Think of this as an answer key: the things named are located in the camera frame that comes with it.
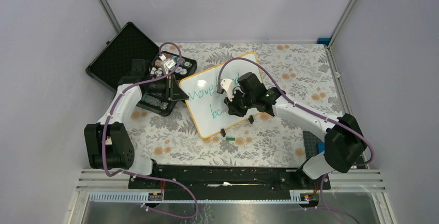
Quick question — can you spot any blue lego brick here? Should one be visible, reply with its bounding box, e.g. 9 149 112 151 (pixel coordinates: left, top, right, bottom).
316 143 325 154

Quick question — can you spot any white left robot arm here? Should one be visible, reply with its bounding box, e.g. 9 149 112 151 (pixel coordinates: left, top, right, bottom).
84 55 188 188

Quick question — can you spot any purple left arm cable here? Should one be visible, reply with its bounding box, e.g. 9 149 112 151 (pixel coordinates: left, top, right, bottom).
102 41 200 220

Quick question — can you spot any blue corner bracket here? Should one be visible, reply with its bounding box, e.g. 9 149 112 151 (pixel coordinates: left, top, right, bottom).
316 38 331 46

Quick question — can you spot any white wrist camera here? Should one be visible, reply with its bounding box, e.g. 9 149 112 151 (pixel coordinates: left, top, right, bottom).
217 79 234 101
158 54 176 74

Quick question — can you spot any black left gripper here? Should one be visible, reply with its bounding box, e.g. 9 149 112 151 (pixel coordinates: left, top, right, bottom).
145 72 188 100

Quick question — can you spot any yellow framed whiteboard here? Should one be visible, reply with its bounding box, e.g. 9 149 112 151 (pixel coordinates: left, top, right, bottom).
179 60 263 139

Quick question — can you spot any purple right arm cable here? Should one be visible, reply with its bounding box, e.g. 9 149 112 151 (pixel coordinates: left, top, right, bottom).
216 57 375 224

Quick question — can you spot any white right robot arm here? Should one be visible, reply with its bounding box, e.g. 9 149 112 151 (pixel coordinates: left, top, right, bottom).
218 72 366 189

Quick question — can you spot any floral table mat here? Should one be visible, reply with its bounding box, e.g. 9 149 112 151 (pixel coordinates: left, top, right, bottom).
125 43 343 168

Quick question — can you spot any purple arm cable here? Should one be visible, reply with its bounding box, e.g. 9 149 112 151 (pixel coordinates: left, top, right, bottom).
216 57 375 224
102 41 200 220

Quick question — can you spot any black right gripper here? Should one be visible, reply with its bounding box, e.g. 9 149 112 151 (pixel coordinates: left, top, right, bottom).
224 88 255 117

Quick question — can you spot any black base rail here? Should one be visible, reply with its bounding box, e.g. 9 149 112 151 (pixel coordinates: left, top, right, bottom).
128 165 331 201

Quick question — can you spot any black poker chip case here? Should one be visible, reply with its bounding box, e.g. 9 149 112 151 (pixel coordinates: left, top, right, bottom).
85 22 197 116

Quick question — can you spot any white slotted cable duct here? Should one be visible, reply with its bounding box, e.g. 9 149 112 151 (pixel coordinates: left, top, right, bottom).
88 190 310 204

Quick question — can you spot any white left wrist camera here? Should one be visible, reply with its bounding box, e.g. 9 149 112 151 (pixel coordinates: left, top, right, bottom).
158 54 176 74

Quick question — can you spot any grey lego baseplate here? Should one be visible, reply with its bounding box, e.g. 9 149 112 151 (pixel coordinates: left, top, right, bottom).
302 131 324 159

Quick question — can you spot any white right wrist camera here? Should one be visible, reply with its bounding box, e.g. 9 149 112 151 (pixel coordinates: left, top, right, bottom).
217 79 234 101

